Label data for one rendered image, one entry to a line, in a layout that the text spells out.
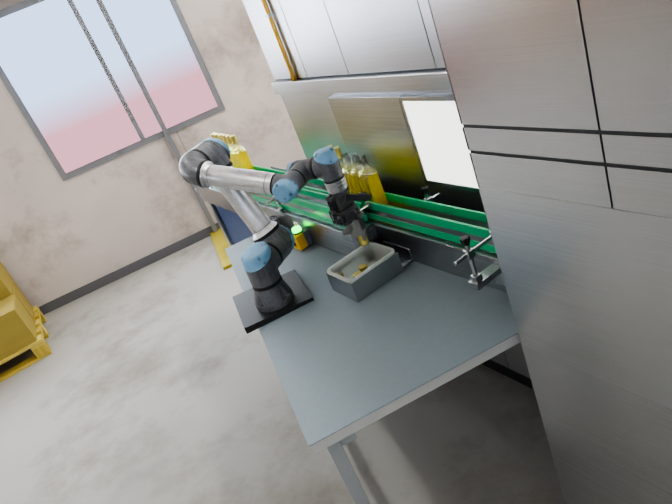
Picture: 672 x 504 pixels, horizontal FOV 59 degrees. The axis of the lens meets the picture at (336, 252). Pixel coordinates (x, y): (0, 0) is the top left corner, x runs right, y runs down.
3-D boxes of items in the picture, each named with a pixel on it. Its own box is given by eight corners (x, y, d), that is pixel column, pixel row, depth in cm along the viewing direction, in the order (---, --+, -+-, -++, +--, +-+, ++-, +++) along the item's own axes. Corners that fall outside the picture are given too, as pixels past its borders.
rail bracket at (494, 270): (512, 283, 183) (496, 220, 173) (475, 313, 176) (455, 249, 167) (501, 279, 187) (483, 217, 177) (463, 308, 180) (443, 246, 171)
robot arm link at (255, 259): (245, 289, 223) (231, 259, 217) (261, 269, 234) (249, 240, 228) (272, 288, 218) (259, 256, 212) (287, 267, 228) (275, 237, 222)
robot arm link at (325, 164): (315, 147, 206) (337, 143, 202) (327, 176, 211) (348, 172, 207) (306, 157, 200) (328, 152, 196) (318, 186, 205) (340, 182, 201)
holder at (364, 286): (414, 262, 222) (408, 244, 218) (358, 302, 211) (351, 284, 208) (386, 252, 236) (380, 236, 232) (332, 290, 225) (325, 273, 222)
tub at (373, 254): (404, 268, 219) (397, 249, 215) (357, 302, 211) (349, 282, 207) (376, 258, 234) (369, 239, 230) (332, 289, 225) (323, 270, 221)
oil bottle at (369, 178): (392, 213, 233) (375, 164, 224) (382, 220, 231) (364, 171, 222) (383, 211, 238) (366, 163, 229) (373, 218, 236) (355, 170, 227)
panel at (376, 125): (521, 194, 187) (497, 91, 173) (515, 199, 186) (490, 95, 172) (359, 168, 261) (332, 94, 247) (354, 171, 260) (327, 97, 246)
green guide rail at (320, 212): (354, 229, 232) (347, 211, 229) (352, 230, 232) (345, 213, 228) (199, 180, 376) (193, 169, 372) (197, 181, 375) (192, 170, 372)
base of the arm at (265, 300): (257, 317, 223) (247, 295, 218) (255, 298, 236) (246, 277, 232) (295, 303, 223) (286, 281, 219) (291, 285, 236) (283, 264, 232)
